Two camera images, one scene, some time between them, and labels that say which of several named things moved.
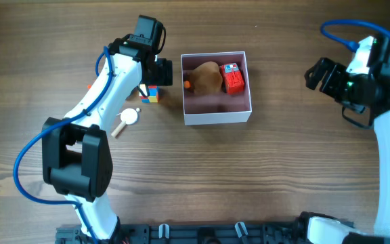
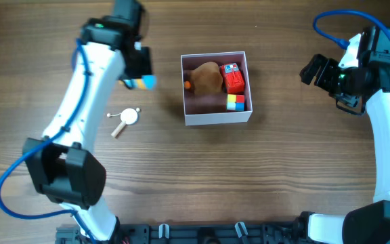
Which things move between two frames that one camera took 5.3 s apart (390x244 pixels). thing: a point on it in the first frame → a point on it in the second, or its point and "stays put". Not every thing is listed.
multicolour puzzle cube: x=152 y=93 → x=235 y=102
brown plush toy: x=206 y=78 stays put
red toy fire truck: x=233 y=79 stays put
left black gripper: x=164 y=78 → x=143 y=68
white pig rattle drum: x=128 y=116 stays put
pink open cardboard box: x=219 y=108 stays put
